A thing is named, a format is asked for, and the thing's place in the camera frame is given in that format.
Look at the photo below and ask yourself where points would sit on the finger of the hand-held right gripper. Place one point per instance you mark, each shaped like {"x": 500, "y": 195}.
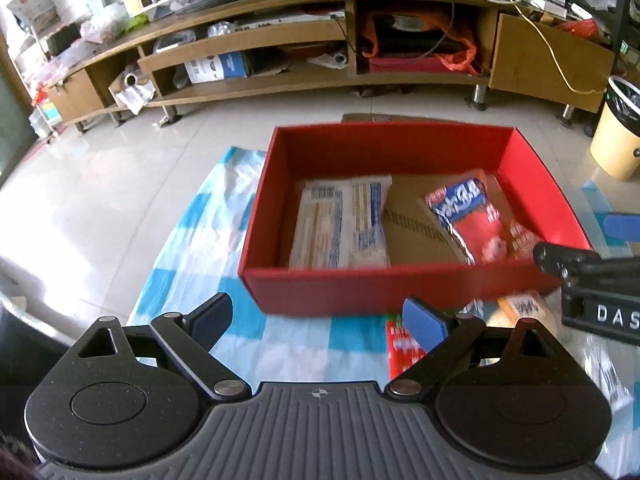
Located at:
{"x": 565, "y": 260}
{"x": 622, "y": 227}

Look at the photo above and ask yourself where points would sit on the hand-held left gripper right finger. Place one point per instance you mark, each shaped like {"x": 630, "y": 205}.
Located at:
{"x": 425, "y": 322}

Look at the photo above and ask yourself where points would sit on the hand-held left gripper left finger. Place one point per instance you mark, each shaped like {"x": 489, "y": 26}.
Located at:
{"x": 215, "y": 320}

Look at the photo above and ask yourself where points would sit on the red and blue snack packet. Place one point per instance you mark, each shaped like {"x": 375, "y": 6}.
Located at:
{"x": 475, "y": 225}

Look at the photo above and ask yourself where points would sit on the red cardboard box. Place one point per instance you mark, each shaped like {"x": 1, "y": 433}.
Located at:
{"x": 325, "y": 290}

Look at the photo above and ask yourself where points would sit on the blue white checkered tablecloth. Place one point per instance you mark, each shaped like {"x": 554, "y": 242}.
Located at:
{"x": 200, "y": 260}

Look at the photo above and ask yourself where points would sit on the steamed bun packet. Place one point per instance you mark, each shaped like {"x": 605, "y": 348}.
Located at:
{"x": 520, "y": 307}

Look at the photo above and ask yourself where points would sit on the cream trash bin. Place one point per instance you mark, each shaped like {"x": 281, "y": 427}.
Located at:
{"x": 615, "y": 145}

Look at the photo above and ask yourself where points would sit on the white blue-striped snack packet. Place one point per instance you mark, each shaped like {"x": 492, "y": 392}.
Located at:
{"x": 330, "y": 225}

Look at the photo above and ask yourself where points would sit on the red plastic bag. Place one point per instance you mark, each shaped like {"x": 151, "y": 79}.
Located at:
{"x": 580, "y": 27}

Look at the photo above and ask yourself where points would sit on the orange plastic bag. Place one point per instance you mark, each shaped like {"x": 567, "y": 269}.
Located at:
{"x": 455, "y": 45}

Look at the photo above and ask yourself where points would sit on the white power strip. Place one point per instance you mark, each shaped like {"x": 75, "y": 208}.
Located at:
{"x": 530, "y": 0}

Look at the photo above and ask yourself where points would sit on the red storage box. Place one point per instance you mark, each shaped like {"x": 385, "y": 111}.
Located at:
{"x": 410, "y": 65}

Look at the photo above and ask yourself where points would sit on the blue and white carton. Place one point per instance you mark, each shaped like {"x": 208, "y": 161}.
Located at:
{"x": 215, "y": 67}

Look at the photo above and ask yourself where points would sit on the wooden tv stand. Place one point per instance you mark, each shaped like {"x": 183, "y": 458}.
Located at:
{"x": 300, "y": 35}

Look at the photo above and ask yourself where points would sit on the white plastic bag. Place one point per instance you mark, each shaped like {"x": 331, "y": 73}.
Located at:
{"x": 102, "y": 22}

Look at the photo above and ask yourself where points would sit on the storage rack with boxes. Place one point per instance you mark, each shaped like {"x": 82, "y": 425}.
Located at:
{"x": 35, "y": 15}

